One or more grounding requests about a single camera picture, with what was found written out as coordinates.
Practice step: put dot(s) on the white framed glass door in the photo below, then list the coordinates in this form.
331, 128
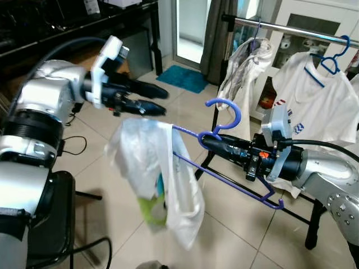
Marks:
190, 28

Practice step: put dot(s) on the blue plastic hanger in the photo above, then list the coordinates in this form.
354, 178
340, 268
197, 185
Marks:
314, 78

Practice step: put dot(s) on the black chair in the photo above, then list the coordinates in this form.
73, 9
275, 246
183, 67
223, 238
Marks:
56, 213

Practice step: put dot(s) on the white T-shirt with badges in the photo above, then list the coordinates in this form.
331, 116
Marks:
314, 106

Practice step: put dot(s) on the grey brown curtain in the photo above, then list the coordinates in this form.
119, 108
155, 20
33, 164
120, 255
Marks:
216, 45

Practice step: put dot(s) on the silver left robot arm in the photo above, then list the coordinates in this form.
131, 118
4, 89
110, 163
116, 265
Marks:
47, 92

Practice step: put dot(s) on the crumpled white garment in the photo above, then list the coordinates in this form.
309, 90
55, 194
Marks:
244, 67

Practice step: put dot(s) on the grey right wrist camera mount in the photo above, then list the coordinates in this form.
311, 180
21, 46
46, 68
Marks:
277, 120

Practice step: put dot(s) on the black desk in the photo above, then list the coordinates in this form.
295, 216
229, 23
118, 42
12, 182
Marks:
56, 22

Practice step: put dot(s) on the blue floor mat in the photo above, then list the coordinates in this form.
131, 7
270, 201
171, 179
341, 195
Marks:
182, 78

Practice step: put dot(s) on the thin dark blue hanger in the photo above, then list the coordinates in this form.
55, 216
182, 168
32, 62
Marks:
257, 39

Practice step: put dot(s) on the chrome rack rail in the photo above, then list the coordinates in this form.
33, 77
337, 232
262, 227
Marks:
291, 29

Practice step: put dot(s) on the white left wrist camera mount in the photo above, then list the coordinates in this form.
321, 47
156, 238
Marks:
109, 56

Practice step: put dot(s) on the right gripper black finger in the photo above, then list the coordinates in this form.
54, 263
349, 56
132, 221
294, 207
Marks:
230, 142
233, 152

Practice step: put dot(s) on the purple plastic hanger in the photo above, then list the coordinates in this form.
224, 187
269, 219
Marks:
238, 112

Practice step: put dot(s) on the white glass door cabinet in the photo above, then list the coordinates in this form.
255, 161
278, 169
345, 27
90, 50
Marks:
279, 14

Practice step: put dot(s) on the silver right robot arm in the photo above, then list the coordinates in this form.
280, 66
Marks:
325, 174

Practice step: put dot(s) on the brown cardboard box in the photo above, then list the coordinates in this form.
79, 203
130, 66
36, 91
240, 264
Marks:
78, 59

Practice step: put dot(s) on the white garment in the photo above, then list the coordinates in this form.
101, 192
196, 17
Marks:
244, 67
140, 151

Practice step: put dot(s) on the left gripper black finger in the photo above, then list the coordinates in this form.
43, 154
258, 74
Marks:
151, 107
151, 89

